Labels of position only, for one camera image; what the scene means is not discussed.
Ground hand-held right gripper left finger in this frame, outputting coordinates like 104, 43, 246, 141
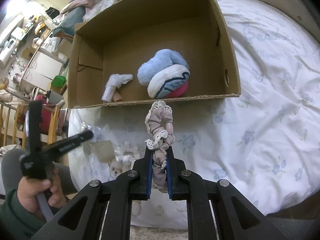
30, 146, 153, 240

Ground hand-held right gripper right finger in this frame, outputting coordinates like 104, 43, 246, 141
166, 147, 290, 240

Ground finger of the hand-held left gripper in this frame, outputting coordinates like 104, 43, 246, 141
56, 130, 94, 155

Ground mauve lace-trimmed scrunchie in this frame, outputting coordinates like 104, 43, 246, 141
144, 100, 175, 193

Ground clear plastic bag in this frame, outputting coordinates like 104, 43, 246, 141
80, 122, 103, 140

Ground light blue plush toy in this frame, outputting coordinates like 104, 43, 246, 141
137, 49, 189, 87

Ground brown cardboard box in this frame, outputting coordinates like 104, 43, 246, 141
67, 0, 242, 109

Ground person's left forearm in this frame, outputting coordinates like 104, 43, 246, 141
0, 187, 48, 240

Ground person's left hand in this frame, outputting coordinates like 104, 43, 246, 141
16, 167, 68, 222

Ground red suitcase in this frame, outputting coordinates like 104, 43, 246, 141
37, 95, 57, 134

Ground yellow wooden rack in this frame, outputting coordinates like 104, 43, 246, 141
0, 100, 62, 145

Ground grey bin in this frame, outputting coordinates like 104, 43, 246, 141
47, 90, 64, 104

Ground person's grey pants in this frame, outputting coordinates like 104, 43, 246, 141
0, 148, 78, 198

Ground green dustpan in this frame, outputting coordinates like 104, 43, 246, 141
50, 76, 67, 88

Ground floral bed sheet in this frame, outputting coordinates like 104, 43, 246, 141
130, 224, 190, 240

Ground white kitchen cabinet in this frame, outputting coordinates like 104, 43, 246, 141
22, 52, 63, 90

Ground teal pillow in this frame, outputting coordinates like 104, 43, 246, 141
52, 5, 87, 39

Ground white floral duvet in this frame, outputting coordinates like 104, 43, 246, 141
67, 0, 320, 228

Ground pink cloth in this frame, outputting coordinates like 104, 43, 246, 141
61, 0, 93, 15

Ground beige patterned quilt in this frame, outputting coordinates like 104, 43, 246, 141
210, 0, 320, 45

